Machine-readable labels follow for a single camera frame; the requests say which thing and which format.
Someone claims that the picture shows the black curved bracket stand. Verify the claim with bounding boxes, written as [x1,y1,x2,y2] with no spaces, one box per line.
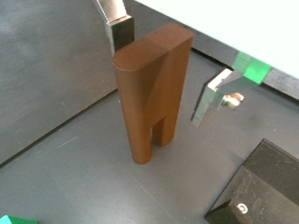
[204,139,299,224]

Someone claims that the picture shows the brown square-circle block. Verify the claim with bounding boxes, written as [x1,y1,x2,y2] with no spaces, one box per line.
[112,24,193,165]

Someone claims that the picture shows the green shape-sorter board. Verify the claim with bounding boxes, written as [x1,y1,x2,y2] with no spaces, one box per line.
[0,215,38,224]

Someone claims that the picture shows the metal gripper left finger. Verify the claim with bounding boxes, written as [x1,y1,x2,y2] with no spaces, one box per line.
[92,0,134,53]

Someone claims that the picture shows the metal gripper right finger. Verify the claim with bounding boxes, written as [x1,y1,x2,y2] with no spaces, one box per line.
[191,52,271,127]

